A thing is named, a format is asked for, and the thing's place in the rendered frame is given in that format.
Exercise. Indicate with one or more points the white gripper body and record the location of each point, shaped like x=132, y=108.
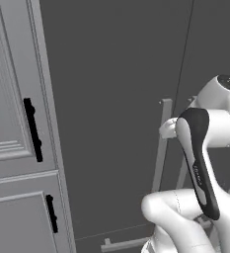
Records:
x=168, y=128

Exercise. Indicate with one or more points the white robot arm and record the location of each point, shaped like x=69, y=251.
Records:
x=218, y=128

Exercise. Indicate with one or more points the dark grey fridge door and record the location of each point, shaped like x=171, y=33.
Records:
x=113, y=99
x=215, y=36

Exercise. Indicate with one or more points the dark grey fridge drawer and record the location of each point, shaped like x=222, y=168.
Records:
x=119, y=235

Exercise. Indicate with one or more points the tall grey cupboard door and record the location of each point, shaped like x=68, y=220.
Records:
x=8, y=82

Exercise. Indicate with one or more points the short grey cupboard door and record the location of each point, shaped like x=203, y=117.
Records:
x=17, y=224

